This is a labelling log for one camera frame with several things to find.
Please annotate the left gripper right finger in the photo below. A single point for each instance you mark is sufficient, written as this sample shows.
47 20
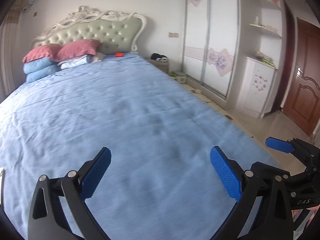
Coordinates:
262 209

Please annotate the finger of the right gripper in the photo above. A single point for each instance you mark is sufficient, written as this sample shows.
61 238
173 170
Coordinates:
305 152
268 172

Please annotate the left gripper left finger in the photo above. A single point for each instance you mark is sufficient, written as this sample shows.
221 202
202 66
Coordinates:
47 219

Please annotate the brown wooden door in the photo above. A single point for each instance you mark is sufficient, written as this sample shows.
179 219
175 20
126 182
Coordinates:
298 92

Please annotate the white corner cabinet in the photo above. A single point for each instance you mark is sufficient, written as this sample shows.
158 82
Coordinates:
255 88

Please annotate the blue bed sheet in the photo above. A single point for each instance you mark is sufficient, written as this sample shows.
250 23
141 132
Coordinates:
160 184

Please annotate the green white storage box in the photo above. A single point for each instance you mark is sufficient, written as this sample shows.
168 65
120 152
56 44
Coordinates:
180 77

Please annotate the lower blue pillow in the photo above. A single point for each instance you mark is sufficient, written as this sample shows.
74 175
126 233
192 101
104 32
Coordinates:
32 77

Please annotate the blue pillow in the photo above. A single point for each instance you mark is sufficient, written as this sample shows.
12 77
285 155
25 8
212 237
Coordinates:
38 64
32 77

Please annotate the grey bedside table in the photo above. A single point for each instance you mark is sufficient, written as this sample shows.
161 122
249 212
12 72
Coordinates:
163 66

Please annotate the white sliding wardrobe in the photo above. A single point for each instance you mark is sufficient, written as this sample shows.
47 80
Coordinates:
210 43

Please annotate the upper blue pillow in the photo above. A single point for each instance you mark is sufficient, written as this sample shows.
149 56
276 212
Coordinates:
38 64

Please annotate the black white item on nightstand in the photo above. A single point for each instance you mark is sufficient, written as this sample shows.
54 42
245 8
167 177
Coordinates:
159 57

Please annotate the folded light blue quilt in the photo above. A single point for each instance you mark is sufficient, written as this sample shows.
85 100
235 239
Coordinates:
76 61

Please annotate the left pink pillow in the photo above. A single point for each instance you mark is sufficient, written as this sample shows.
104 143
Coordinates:
48 50

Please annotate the pink pillow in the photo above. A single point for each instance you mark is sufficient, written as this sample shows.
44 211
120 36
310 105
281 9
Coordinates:
77 48
48 50

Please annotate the right pink pillow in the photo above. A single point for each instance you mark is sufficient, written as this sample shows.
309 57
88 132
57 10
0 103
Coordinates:
77 48

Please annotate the tufted green headboard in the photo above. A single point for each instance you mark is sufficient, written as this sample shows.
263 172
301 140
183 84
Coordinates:
116 31

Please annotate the striped beige curtain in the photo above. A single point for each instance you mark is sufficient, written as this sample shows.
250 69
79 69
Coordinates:
8 37

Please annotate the white wall shelves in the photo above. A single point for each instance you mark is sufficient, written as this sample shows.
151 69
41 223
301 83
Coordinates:
269 14

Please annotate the wall switch plate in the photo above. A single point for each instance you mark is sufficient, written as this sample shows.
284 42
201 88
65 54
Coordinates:
173 35

